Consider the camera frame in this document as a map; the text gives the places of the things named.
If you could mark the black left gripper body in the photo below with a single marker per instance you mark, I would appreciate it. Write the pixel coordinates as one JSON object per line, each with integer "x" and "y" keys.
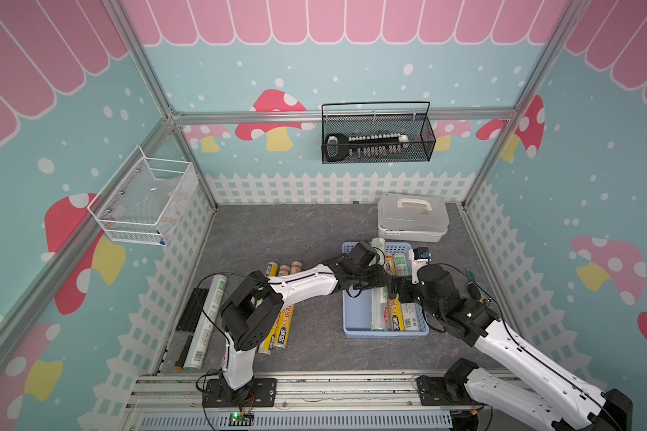
{"x": 368, "y": 277}

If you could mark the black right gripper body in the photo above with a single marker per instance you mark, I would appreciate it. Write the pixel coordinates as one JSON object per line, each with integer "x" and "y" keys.
{"x": 413, "y": 294}

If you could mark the clear grape plastic wrap roll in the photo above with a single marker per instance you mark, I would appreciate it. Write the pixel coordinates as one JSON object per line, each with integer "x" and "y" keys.
{"x": 379, "y": 300}

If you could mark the light blue plastic basket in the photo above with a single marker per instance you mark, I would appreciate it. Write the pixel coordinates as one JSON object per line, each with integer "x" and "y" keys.
{"x": 357, "y": 311}

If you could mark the yellow red plastic wrap roll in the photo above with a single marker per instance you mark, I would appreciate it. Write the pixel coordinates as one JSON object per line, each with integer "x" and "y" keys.
{"x": 394, "y": 306}

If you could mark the white green 300 wrap roll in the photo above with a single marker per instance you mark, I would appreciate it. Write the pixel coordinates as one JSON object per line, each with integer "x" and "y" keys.
{"x": 209, "y": 303}

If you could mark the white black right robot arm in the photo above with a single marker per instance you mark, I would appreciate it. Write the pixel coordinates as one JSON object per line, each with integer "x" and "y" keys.
{"x": 555, "y": 399}

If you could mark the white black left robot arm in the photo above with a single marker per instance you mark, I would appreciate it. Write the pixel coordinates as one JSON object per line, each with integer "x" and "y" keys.
{"x": 249, "y": 314}

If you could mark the yellow red chef wrap roll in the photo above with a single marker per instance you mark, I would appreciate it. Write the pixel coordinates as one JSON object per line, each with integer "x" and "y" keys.
{"x": 285, "y": 323}

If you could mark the white lidded storage box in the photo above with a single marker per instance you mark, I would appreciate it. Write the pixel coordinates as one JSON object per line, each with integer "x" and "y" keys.
{"x": 412, "y": 218}

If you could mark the black socket bit holder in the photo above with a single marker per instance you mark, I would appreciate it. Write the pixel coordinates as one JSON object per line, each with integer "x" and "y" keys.
{"x": 339, "y": 147}

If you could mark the black flat tool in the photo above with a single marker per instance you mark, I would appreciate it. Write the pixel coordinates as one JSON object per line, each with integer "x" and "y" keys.
{"x": 192, "y": 311}

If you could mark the small green circuit board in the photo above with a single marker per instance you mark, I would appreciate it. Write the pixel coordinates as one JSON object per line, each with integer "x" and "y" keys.
{"x": 240, "y": 419}

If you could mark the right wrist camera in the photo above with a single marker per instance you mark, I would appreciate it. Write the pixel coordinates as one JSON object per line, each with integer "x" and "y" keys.
{"x": 420, "y": 258}

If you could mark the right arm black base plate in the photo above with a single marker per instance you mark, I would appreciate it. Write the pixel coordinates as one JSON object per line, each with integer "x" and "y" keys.
{"x": 443, "y": 392}

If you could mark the aluminium front rail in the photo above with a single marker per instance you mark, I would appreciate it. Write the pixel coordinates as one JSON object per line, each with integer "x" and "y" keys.
{"x": 374, "y": 390}

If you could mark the black wire mesh wall basket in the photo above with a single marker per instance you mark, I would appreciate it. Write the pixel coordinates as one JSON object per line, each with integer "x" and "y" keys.
{"x": 371, "y": 118}

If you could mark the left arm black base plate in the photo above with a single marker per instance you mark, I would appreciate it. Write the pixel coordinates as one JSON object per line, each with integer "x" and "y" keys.
{"x": 216, "y": 393}

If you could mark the white wire mesh wall basket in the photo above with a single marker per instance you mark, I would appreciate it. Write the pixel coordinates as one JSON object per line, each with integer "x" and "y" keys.
{"x": 146, "y": 200}

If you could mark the white slotted cable duct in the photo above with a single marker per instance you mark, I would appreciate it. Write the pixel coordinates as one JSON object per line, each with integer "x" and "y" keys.
{"x": 304, "y": 420}

